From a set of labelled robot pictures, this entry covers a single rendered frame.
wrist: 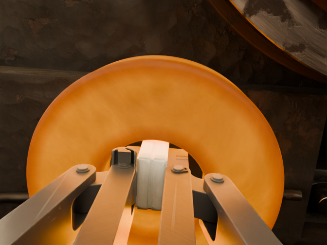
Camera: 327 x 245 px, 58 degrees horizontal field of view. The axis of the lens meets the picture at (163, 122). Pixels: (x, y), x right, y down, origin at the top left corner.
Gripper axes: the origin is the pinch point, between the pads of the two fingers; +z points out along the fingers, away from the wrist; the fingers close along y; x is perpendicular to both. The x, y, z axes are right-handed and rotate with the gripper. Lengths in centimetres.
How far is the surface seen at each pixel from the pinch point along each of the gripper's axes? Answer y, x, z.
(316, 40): 10.3, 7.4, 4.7
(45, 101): -13.1, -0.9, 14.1
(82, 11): -10.6, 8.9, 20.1
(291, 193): 14.4, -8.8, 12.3
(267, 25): 6.9, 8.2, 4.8
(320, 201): 19.1, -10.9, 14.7
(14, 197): -16.6, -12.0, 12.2
